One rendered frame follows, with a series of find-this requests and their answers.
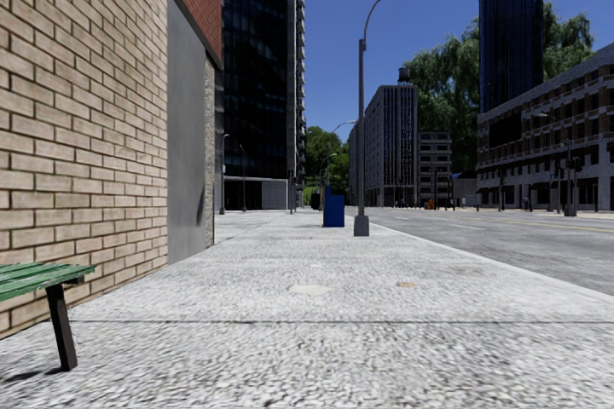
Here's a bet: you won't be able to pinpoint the blue letter box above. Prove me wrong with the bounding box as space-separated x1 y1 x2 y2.
322 185 346 228

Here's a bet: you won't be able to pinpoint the grey street lamp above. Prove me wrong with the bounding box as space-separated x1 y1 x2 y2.
318 152 339 194
219 133 231 216
325 119 357 187
352 0 383 238

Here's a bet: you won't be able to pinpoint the trees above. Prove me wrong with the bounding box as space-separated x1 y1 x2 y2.
303 125 350 206
403 2 595 175

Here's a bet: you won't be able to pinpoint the grey concrete building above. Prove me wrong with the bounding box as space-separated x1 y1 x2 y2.
347 66 419 208

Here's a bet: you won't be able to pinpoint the dark glass tower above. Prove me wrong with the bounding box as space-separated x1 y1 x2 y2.
214 0 307 214

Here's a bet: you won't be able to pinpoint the pale concrete building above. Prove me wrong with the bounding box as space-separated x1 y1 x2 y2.
417 131 454 208

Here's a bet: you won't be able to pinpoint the tan brick building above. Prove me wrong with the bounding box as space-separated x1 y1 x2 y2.
0 0 223 349

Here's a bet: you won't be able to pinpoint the blue glass tower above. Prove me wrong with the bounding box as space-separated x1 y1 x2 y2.
478 0 545 114

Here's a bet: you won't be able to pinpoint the traffic light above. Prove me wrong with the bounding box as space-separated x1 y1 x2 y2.
563 141 583 218

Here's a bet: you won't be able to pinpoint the brown and white building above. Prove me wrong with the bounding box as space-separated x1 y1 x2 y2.
476 40 614 213

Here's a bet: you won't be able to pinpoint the green bench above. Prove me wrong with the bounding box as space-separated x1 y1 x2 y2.
0 201 96 372

